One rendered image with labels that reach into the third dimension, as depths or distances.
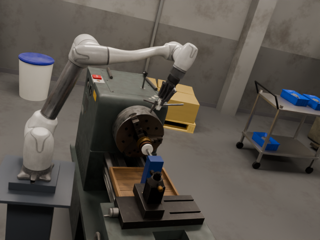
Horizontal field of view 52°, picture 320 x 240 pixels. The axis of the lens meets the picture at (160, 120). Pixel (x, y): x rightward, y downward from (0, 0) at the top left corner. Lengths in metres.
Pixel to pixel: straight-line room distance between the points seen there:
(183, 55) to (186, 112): 2.87
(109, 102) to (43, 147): 0.48
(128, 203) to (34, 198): 0.57
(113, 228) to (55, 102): 0.84
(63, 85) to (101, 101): 0.25
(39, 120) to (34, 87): 2.79
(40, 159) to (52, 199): 0.23
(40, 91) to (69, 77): 2.92
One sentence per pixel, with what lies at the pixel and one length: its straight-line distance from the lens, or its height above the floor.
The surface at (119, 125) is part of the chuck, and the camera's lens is 1.98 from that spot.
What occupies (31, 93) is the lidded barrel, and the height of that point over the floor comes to 0.11.
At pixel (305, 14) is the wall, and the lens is 6.46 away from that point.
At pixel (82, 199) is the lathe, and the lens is 2.31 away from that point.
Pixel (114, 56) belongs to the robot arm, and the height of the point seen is 1.56.
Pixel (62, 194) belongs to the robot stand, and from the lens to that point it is 2.00.
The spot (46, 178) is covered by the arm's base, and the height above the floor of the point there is 0.82.
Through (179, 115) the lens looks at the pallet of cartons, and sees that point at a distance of 4.76.
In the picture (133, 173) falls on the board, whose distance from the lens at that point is 2.03.
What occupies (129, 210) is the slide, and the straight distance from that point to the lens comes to 1.62.
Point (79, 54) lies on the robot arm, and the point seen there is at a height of 1.54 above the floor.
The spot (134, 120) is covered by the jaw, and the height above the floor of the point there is 1.20.
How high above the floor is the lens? 2.01
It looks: 23 degrees down
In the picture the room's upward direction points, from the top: 15 degrees clockwise
